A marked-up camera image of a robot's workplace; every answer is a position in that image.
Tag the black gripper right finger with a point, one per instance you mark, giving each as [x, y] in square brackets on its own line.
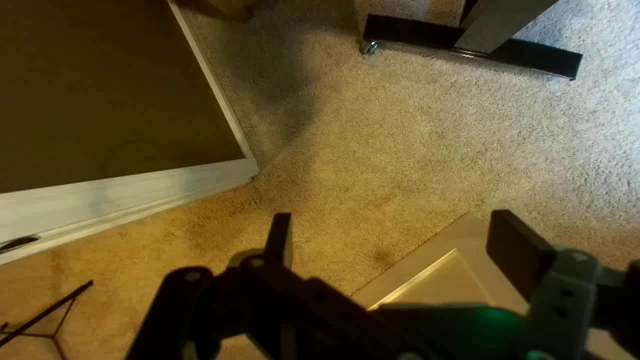
[521, 253]

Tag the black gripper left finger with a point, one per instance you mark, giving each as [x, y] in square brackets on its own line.
[276, 237]

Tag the white baseboard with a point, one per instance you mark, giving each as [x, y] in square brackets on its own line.
[133, 196]

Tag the thin black tripod legs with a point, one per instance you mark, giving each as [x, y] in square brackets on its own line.
[46, 312]

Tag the black metal stand foot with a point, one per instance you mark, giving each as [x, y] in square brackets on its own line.
[413, 30]

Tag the white door frame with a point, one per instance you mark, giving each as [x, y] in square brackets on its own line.
[217, 84]

